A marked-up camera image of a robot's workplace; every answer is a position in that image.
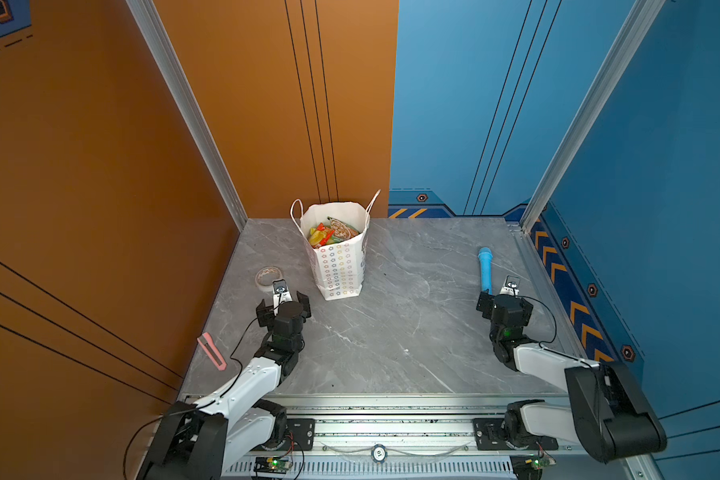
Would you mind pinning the green white snack packet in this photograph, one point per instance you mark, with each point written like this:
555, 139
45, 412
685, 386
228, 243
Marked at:
341, 230

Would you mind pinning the red yellow snack packet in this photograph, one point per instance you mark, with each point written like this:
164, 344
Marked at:
332, 239

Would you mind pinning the blue toy microphone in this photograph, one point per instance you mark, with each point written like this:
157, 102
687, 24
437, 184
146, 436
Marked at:
485, 257

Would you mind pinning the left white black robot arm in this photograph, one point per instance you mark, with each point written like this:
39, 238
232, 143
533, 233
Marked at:
202, 439

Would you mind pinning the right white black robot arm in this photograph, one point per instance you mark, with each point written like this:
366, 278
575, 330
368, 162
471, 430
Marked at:
608, 414

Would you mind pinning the left aluminium corner post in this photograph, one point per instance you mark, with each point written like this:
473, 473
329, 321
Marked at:
153, 31

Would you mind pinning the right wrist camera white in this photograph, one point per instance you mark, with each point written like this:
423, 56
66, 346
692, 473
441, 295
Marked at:
510, 286

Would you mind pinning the aluminium corner post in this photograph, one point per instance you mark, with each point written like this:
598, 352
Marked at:
153, 31
626, 43

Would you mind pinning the right green circuit board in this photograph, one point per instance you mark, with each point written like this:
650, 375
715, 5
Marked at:
531, 468

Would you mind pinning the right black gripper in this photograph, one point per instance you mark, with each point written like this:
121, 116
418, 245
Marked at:
489, 302

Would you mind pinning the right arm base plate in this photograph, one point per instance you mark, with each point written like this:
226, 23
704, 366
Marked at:
492, 434

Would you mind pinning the pink plastic clip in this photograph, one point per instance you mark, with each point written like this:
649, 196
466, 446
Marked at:
207, 345

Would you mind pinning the aluminium frame rail base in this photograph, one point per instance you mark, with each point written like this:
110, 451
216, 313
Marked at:
408, 426

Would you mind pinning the green circuit board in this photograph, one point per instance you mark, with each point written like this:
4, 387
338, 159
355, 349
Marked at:
531, 468
272, 467

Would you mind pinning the white printed paper bag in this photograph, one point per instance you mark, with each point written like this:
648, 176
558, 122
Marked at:
338, 269

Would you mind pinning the left green circuit board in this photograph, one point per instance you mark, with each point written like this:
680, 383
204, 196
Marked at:
272, 467

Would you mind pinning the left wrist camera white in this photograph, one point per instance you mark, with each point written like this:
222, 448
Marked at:
281, 293

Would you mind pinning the yellow snack bag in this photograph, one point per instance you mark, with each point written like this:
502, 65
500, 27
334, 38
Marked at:
319, 236

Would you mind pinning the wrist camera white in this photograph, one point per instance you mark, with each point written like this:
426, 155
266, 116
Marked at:
510, 286
281, 293

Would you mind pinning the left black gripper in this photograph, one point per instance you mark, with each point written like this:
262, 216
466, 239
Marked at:
264, 317

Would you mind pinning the right aluminium corner post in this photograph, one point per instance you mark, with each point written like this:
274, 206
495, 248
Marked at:
626, 43

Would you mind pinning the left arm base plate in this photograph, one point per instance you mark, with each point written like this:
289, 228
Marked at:
299, 430

